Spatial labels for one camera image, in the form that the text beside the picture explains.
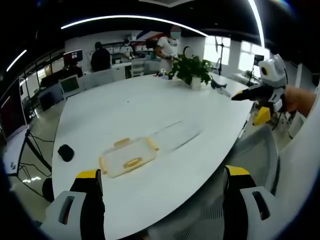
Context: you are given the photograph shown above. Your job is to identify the short ceiling light strip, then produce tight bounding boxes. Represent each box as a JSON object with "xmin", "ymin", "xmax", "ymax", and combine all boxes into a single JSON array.
[{"xmin": 5, "ymin": 49, "xmax": 28, "ymax": 73}]

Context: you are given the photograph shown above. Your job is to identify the container lid with yellow latches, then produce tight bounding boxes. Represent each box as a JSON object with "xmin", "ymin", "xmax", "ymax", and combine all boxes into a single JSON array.
[{"xmin": 98, "ymin": 136, "xmax": 160, "ymax": 179}]

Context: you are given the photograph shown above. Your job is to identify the yellow block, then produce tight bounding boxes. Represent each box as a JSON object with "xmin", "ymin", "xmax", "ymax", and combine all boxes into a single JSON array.
[{"xmin": 252, "ymin": 105, "xmax": 271, "ymax": 127}]

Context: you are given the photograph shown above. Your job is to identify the black stand legs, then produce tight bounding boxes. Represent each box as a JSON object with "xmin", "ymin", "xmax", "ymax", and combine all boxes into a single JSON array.
[{"xmin": 17, "ymin": 126, "xmax": 54, "ymax": 181}]

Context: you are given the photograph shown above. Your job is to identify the grey object on table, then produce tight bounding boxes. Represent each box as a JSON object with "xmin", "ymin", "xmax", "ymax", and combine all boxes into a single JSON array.
[{"xmin": 210, "ymin": 79, "xmax": 229, "ymax": 90}]

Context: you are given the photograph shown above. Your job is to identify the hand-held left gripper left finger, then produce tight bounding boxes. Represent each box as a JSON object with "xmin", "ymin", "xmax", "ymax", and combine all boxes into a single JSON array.
[{"xmin": 39, "ymin": 168, "xmax": 106, "ymax": 240}]

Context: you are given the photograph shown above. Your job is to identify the clear plastic food container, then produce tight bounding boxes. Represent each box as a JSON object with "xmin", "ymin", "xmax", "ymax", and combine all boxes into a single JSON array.
[{"xmin": 149, "ymin": 120, "xmax": 203, "ymax": 152}]

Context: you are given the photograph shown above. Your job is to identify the person's white shirt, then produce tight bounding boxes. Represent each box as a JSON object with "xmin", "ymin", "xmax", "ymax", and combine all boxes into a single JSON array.
[{"xmin": 273, "ymin": 86, "xmax": 320, "ymax": 210}]

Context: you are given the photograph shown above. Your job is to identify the white drawer cabinet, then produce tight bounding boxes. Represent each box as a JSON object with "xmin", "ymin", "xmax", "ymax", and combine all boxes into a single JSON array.
[{"xmin": 130, "ymin": 58, "xmax": 146, "ymax": 77}]

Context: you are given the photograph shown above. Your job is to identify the grey mesh office chair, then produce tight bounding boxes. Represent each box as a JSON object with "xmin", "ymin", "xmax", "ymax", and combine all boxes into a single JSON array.
[{"xmin": 142, "ymin": 123, "xmax": 281, "ymax": 240}]

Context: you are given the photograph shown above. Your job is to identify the curved ceiling light strip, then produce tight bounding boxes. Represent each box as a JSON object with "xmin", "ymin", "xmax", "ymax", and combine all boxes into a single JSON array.
[
  {"xmin": 247, "ymin": 0, "xmax": 266, "ymax": 48},
  {"xmin": 60, "ymin": 15, "xmax": 209, "ymax": 37}
]

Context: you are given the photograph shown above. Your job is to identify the white square-backed chair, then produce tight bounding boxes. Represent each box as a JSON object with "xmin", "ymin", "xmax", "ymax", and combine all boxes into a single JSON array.
[{"xmin": 58, "ymin": 74, "xmax": 81, "ymax": 101}]

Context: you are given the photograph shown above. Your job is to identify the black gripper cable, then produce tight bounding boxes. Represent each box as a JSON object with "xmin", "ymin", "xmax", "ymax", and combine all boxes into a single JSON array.
[{"xmin": 271, "ymin": 109, "xmax": 289, "ymax": 131}]

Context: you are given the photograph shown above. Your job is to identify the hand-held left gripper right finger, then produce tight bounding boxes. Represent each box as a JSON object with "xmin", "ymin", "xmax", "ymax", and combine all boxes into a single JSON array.
[{"xmin": 221, "ymin": 164, "xmax": 285, "ymax": 240}]

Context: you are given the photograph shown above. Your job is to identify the small black object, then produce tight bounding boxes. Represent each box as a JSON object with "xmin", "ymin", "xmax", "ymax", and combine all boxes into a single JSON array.
[{"xmin": 57, "ymin": 143, "xmax": 75, "ymax": 162}]

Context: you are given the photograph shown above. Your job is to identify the green potted plant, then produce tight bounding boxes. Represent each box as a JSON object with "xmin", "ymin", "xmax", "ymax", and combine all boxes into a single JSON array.
[{"xmin": 170, "ymin": 55, "xmax": 214, "ymax": 90}]

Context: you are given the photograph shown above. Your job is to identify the black tripod stand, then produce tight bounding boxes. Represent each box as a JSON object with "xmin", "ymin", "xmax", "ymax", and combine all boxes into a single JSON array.
[{"xmin": 213, "ymin": 35, "xmax": 225, "ymax": 76}]

